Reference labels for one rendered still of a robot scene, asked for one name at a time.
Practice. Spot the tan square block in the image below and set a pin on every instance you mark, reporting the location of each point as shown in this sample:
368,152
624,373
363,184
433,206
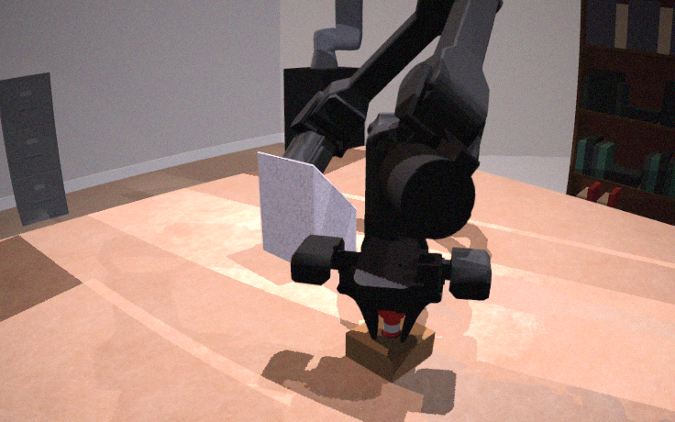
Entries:
387,356

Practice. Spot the red marker cap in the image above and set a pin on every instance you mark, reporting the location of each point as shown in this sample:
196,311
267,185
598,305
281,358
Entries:
390,315

